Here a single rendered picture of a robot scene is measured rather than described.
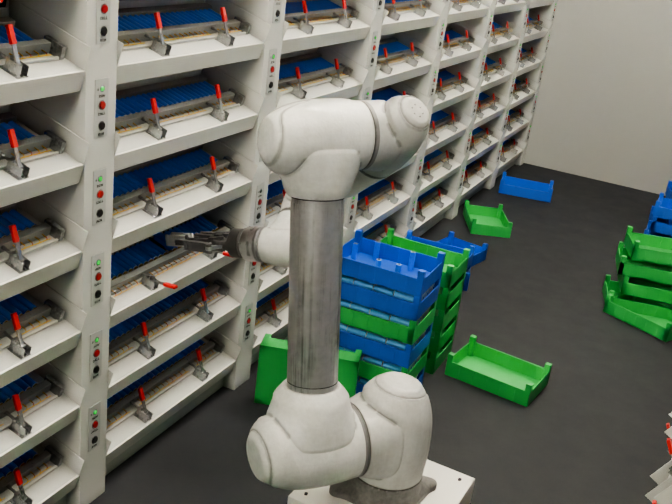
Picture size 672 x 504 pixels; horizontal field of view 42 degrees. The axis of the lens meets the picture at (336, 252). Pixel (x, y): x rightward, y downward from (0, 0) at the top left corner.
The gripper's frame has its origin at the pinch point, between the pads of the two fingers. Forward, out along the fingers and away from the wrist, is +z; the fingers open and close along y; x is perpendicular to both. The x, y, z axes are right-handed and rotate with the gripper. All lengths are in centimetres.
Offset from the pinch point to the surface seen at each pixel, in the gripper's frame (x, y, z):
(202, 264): 8.4, -5.4, -2.3
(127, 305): 8.5, 26.7, -2.3
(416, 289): 26, -46, -48
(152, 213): -11.5, 16.5, -5.4
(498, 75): -10, -285, -8
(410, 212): 37, -170, 1
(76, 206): -20.0, 42.9, -6.8
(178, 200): -11.6, 4.0, -4.1
